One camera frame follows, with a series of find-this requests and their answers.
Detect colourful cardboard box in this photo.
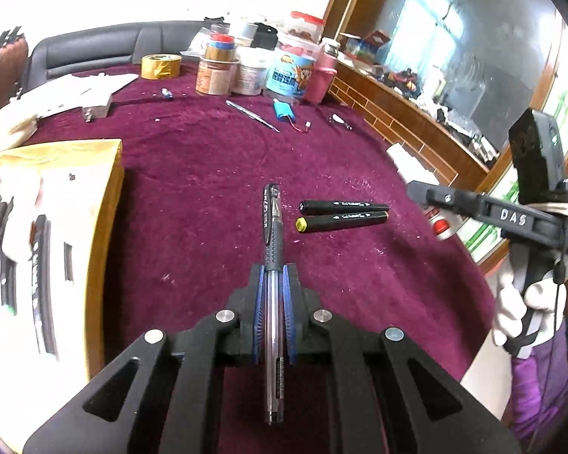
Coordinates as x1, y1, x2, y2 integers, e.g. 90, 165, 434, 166
348, 31, 391, 64

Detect person's right forearm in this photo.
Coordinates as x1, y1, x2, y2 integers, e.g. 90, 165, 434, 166
509, 326, 568, 440

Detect grey marker yellow cap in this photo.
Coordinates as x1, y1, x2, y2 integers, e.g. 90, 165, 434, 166
296, 211, 389, 233

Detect red lid clear jar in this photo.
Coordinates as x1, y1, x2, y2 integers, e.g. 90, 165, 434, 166
289, 11, 325, 45

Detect blue battery pack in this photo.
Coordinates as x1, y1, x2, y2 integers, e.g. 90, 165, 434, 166
273, 101, 313, 133

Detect orange label jar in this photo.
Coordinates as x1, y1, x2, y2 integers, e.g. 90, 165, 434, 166
195, 56, 240, 96

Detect grey lid jar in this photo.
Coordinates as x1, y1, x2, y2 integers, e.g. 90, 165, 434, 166
237, 21, 259, 50

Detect metal tweezers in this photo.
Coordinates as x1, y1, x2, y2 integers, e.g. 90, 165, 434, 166
226, 99, 281, 133

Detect large gold tape roll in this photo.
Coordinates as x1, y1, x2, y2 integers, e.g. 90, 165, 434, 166
141, 53, 182, 80

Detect maroon tablecloth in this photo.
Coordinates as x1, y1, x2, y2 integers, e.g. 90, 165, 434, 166
0, 73, 498, 454

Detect black leather sofa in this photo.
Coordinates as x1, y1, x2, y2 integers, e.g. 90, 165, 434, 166
28, 21, 209, 90

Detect brown cushion roll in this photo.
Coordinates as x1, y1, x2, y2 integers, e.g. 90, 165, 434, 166
0, 33, 29, 100

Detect wooden brick pattern counter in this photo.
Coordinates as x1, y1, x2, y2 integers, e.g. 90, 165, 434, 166
322, 0, 568, 275

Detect white paper box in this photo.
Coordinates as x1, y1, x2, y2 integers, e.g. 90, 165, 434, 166
387, 143, 436, 185

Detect person's right hand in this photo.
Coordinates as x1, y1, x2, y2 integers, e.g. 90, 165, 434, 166
491, 273, 568, 347

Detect black pouch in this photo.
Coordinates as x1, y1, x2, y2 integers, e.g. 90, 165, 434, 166
251, 23, 279, 50

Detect black bracket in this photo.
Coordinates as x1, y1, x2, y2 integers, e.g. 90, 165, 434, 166
0, 28, 25, 50

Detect cartoon label plastic jar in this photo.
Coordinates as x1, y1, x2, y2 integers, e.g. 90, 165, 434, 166
264, 33, 321, 104

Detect white bottle red cap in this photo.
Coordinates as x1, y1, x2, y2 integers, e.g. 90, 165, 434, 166
426, 205, 463, 242

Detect white plastic bag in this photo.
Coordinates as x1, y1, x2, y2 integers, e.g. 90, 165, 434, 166
0, 104, 39, 154

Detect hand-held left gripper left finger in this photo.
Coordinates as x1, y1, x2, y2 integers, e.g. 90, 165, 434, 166
21, 262, 266, 454

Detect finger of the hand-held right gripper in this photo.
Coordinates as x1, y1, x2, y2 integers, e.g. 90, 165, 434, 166
406, 180, 487, 222

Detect yellow cardboard box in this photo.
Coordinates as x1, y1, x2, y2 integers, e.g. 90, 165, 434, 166
0, 138, 125, 452

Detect white labelled jar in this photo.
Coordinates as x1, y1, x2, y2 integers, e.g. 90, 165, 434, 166
231, 50, 270, 96

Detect grey marker dark cap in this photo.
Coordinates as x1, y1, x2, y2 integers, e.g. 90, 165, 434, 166
299, 200, 390, 213

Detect window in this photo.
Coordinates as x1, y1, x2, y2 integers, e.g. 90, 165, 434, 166
355, 0, 564, 152

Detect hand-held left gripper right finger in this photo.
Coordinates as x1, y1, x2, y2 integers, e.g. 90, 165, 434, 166
281, 262, 521, 454

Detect pile of tools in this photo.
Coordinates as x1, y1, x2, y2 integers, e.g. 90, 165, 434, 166
379, 66, 502, 162

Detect black gel pen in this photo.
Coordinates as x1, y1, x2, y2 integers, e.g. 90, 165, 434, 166
262, 183, 289, 424

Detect pink bottle with knitted sleeve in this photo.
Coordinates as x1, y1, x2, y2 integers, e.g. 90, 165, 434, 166
307, 37, 342, 105

